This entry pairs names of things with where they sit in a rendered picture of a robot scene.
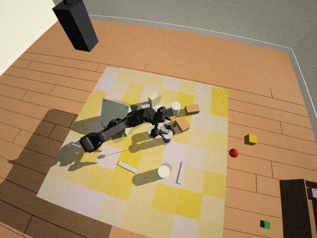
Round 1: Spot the pale yellow cube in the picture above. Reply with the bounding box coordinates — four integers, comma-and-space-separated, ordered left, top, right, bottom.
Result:
148, 92, 159, 107

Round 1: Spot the tan rectangular block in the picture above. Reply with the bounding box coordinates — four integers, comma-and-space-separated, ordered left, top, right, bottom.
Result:
185, 104, 200, 115
175, 116, 190, 133

